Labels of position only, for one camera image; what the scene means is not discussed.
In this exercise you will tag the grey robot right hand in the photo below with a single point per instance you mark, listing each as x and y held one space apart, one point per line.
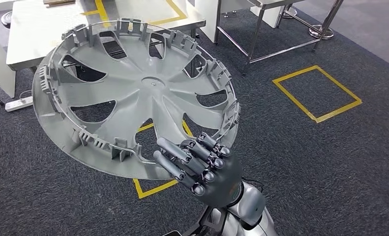
220 182

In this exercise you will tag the grey plastic wheel cover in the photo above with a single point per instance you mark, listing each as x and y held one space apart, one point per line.
142 97

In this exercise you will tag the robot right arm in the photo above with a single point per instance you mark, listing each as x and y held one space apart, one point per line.
249 208

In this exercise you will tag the yellow tape square on workbench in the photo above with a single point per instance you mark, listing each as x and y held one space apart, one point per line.
100 8

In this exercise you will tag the stainless steel workbench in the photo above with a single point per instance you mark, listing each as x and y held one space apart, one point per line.
34 32

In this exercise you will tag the yellow floor tape square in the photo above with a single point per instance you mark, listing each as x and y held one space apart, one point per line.
155 191
295 74

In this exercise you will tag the stainless steel table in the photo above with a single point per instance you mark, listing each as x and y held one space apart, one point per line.
280 51

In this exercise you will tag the white desk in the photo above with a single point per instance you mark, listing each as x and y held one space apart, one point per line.
207 19

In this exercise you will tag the chrome round base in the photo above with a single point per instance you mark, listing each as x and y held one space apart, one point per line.
321 32
290 13

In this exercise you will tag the white power strip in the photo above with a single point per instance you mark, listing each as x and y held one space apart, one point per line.
18 104

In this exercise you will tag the round ribbed floor base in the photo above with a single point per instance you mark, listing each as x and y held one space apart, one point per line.
6 19

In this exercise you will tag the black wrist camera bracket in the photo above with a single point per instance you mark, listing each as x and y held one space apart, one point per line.
215 211

